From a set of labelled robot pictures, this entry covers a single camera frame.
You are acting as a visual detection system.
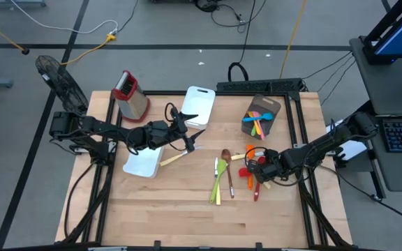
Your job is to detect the black floor fan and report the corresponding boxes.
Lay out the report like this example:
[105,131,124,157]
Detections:
[35,54,89,116]

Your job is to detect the steel box grater red trim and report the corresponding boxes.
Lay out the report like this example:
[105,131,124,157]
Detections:
[111,69,151,123]

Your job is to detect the yellow silicone spatula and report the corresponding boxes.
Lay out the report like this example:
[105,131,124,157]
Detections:
[248,111,262,137]

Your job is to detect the white floor cable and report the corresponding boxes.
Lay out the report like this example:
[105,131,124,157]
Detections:
[10,0,119,35]

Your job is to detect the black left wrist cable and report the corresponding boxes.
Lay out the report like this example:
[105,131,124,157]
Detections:
[164,102,188,153]

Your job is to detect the orange silicone spatula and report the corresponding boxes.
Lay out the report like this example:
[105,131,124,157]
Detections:
[245,144,257,191]

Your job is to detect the red silicone spoon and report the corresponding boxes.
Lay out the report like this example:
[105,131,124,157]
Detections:
[253,155,268,203]

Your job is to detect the brown wooden spoon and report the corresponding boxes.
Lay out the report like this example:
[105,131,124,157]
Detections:
[221,149,236,199]

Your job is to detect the lime green silicone spoon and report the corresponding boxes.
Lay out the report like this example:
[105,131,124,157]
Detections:
[209,158,229,204]

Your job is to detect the black looped cable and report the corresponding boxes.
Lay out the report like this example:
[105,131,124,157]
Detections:
[227,0,258,83]

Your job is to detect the black cable bundle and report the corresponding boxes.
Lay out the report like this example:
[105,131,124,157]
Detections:
[193,0,268,34]

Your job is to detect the thin black cable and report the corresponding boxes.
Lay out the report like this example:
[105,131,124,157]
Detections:
[317,55,356,93]
[320,60,357,107]
[301,51,355,81]

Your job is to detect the grey equipment cart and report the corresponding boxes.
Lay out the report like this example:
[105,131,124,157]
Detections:
[326,34,402,203]

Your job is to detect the yellow extension cable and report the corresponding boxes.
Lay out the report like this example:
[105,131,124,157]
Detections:
[60,33,117,66]

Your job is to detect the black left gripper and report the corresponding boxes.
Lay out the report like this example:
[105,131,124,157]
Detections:
[151,106,206,153]

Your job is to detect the black perforated power box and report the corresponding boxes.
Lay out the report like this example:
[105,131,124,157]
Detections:
[216,78,306,94]

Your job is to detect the dark arm supply cable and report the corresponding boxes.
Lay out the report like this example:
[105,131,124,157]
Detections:
[64,162,96,238]

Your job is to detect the white paper sheet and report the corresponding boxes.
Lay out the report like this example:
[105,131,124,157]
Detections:
[325,119,364,161]

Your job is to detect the black aluminium table frame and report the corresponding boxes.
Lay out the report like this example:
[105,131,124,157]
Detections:
[61,89,354,249]

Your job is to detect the black floor cable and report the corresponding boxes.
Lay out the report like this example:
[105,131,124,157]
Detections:
[318,163,402,230]

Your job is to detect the yellow hanging cable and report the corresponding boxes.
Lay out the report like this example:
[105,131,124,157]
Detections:
[279,0,308,79]

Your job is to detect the white plastic bin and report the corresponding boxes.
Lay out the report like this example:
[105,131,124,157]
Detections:
[179,86,217,130]
[122,144,165,179]

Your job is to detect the grey translucent plastic bin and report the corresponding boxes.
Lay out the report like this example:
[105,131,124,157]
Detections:
[241,94,282,141]

